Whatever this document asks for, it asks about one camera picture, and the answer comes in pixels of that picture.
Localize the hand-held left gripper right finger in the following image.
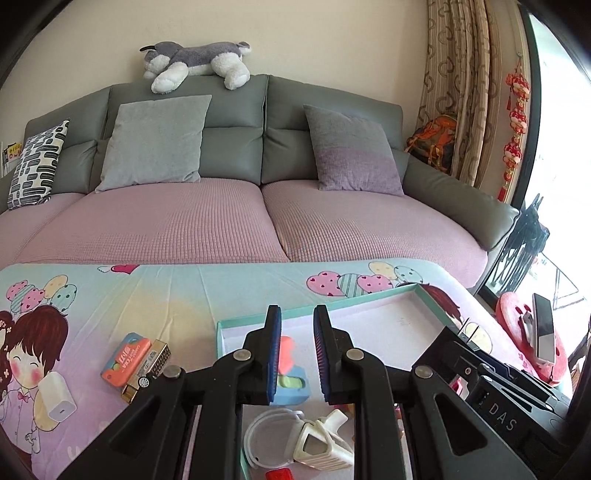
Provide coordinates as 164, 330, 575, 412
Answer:
313, 304, 539, 480

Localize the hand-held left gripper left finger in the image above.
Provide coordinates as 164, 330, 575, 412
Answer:
58, 305, 283, 480

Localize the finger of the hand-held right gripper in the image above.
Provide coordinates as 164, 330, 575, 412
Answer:
455, 354, 572, 408

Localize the blue orange toy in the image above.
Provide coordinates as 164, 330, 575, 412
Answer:
270, 336, 311, 406

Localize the teal rimmed white tray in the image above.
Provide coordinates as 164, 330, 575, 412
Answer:
216, 282, 467, 480

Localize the white ribbed toy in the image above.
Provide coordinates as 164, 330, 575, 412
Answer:
293, 408, 354, 467

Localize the pink round stool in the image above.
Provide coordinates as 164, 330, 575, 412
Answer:
496, 291, 568, 386

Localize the black phone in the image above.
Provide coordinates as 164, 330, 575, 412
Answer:
531, 293, 557, 365

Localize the small toy bus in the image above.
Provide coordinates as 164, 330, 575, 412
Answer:
121, 339, 174, 404

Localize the printed cartoon cloth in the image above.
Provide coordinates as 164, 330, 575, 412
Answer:
0, 258, 573, 480

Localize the black metal rack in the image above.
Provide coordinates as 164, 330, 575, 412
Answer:
489, 194, 550, 296

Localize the orange tin box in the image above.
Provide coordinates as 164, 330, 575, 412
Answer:
100, 332, 153, 387

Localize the pink sofa cover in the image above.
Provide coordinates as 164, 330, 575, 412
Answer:
0, 178, 490, 287

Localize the grey purple pillow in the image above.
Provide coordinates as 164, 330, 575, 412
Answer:
303, 104, 406, 197

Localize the grey sofa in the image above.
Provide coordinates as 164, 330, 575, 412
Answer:
0, 74, 520, 252

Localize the white charger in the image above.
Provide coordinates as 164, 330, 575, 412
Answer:
36, 371, 76, 422

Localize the orange backpack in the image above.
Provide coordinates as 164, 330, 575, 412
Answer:
405, 114, 458, 175

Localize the plain grey pillow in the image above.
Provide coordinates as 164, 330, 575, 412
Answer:
95, 95, 213, 193

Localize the red hanging ornament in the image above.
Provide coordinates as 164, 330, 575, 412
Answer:
498, 69, 532, 201

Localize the black white patterned pillow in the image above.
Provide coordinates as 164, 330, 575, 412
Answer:
7, 119, 71, 210

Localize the grey white plush husky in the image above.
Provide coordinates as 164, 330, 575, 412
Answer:
140, 41, 253, 95

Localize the beige patterned curtain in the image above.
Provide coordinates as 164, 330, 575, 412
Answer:
420, 0, 504, 192

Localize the white book rack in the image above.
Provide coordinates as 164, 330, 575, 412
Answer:
0, 141, 24, 178

